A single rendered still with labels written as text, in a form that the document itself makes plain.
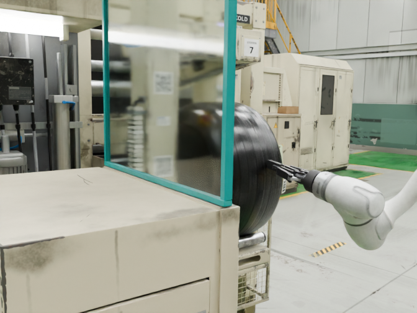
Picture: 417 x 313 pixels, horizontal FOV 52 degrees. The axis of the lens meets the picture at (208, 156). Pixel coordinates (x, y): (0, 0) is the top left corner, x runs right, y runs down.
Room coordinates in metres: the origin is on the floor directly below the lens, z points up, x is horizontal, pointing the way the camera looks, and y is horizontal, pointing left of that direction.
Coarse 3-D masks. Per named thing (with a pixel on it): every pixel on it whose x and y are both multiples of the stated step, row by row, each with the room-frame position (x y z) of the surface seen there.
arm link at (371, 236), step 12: (408, 192) 1.28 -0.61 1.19; (396, 204) 1.29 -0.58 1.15; (408, 204) 1.28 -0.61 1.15; (384, 216) 1.26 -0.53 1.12; (396, 216) 1.28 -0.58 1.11; (348, 228) 1.28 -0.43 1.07; (360, 228) 1.25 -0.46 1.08; (372, 228) 1.25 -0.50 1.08; (384, 228) 1.26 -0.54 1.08; (360, 240) 1.28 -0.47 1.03; (372, 240) 1.27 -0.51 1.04; (384, 240) 1.30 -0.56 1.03
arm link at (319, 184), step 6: (318, 174) 1.32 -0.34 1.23; (324, 174) 1.31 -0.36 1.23; (330, 174) 1.30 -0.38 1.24; (318, 180) 1.30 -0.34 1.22; (324, 180) 1.28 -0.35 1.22; (312, 186) 1.31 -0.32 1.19; (318, 186) 1.29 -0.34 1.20; (324, 186) 1.27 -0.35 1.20; (318, 192) 1.29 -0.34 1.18; (324, 192) 1.27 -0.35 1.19; (318, 198) 1.32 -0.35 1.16; (324, 198) 1.28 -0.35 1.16
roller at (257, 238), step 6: (252, 234) 1.67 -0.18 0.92; (258, 234) 1.68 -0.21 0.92; (264, 234) 1.69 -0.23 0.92; (240, 240) 1.62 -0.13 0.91; (246, 240) 1.63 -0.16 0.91; (252, 240) 1.65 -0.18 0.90; (258, 240) 1.67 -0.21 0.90; (264, 240) 1.69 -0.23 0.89; (240, 246) 1.61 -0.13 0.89; (246, 246) 1.64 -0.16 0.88
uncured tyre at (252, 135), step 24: (240, 120) 1.58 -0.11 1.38; (264, 120) 1.65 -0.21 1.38; (240, 144) 1.50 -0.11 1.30; (264, 144) 1.56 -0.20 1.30; (240, 168) 1.47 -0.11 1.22; (264, 168) 1.52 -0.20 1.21; (240, 192) 1.46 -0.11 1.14; (264, 192) 1.52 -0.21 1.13; (240, 216) 1.49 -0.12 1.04; (264, 216) 1.58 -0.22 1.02
